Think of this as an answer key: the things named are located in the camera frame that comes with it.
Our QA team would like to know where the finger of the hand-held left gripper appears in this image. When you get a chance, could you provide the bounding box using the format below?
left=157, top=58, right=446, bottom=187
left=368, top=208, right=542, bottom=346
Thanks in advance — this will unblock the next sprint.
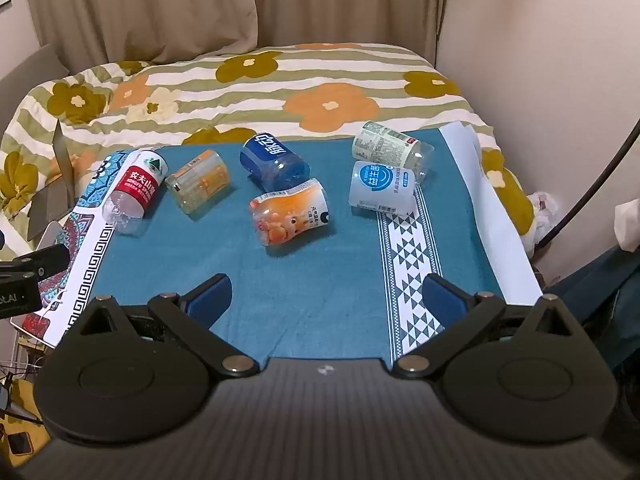
left=0, top=243, right=71, bottom=282

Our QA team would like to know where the white plastic bag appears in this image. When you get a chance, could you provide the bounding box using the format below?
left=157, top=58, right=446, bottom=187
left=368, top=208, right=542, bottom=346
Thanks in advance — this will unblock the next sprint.
left=530, top=191, right=569, bottom=252

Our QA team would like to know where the silver laptop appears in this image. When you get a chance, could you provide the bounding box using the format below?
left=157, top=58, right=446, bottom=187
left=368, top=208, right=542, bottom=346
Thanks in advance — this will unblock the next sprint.
left=27, top=120, right=79, bottom=241

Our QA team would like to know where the light blue label cup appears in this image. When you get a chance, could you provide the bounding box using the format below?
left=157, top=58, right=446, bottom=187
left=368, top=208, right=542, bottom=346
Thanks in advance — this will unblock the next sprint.
left=347, top=160, right=418, bottom=217

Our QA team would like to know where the grey headboard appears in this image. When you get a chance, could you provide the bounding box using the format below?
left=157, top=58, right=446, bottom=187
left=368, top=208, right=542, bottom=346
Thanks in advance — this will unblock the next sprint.
left=0, top=44, right=71, bottom=112

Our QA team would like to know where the floral striped blanket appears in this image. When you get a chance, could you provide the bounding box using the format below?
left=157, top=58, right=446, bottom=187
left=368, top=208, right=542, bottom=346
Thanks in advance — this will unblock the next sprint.
left=0, top=42, right=537, bottom=257

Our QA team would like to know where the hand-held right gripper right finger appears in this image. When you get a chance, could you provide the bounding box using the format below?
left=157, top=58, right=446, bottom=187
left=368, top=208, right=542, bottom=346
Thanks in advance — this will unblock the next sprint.
left=391, top=274, right=593, bottom=378

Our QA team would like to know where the beige curtain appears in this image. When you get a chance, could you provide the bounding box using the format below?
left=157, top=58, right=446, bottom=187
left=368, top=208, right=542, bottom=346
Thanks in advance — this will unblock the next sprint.
left=243, top=0, right=447, bottom=68
left=22, top=0, right=259, bottom=77

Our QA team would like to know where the orange cartoon label cup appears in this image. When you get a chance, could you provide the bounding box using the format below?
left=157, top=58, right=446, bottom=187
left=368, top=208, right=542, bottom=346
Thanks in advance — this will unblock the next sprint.
left=249, top=177, right=330, bottom=247

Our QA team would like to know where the blue patterned tablecloth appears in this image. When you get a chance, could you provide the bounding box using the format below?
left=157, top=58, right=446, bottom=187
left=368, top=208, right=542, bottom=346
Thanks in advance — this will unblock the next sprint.
left=22, top=122, right=544, bottom=367

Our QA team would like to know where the green white label cup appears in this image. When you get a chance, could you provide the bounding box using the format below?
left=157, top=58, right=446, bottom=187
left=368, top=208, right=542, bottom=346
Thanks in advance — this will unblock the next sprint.
left=352, top=120, right=435, bottom=181

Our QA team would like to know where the orange striped clear cup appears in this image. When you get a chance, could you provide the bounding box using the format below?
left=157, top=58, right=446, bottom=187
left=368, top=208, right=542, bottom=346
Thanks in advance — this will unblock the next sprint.
left=165, top=149, right=232, bottom=218

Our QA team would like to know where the dark blue cloth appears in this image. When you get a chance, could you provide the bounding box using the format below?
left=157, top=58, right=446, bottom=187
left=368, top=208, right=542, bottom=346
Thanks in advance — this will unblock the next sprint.
left=542, top=245, right=640, bottom=377

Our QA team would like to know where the black cable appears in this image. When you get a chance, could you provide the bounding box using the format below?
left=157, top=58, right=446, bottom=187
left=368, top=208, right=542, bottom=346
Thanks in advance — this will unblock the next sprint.
left=532, top=119, right=640, bottom=259

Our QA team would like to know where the white tissue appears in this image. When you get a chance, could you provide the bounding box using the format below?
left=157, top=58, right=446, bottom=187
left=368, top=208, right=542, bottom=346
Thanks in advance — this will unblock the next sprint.
left=614, top=199, right=640, bottom=252

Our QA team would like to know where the red label clear cup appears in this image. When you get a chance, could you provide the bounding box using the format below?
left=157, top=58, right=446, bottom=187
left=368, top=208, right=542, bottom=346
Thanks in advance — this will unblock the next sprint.
left=101, top=149, right=168, bottom=237

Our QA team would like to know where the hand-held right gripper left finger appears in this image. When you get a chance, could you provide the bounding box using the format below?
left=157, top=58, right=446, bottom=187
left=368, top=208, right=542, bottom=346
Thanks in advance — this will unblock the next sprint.
left=60, top=274, right=261, bottom=378

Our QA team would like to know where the yellow cloth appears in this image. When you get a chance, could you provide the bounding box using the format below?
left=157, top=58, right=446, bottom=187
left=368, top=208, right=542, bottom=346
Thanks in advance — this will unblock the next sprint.
left=9, top=375, right=49, bottom=442

